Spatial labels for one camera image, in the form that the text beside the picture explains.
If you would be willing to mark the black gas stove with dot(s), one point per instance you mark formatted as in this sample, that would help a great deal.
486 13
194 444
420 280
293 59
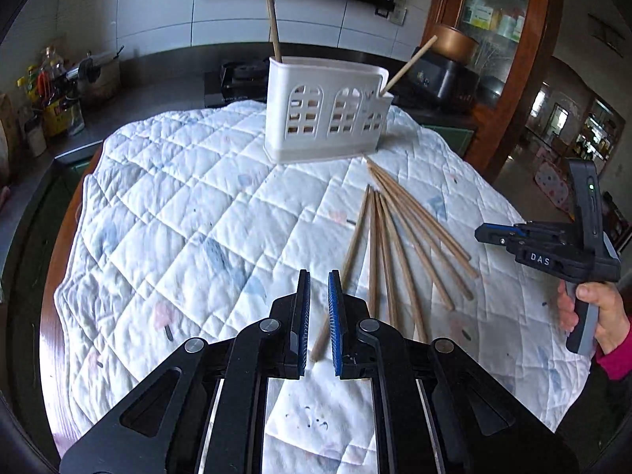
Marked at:
236 81

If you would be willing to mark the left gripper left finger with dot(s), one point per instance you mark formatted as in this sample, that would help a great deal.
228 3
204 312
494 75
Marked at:
203 409

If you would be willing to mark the black rice cooker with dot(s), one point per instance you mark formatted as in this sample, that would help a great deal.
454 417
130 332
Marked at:
443 80

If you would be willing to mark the right hand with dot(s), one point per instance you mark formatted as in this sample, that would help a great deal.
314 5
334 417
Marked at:
613 325

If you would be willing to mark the white pot with lid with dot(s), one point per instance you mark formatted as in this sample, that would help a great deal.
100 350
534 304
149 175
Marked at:
96 76

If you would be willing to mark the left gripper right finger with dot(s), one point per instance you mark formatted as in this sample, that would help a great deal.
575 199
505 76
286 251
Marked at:
436 410

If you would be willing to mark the white plastic utensil holder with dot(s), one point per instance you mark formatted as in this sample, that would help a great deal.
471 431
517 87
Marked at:
322 109

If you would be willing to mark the white wall socket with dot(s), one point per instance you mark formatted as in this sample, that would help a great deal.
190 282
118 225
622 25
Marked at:
398 15

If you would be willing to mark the copper inner pot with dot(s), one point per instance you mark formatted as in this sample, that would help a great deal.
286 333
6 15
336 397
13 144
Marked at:
453 44

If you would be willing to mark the wooden glass cabinet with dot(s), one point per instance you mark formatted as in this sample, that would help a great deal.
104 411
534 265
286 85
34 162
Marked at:
516 39

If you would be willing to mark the dark sauce bottle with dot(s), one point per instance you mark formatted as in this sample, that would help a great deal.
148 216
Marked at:
52 87

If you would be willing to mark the white quilted mat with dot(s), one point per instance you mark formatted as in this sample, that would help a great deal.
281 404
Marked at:
188 229

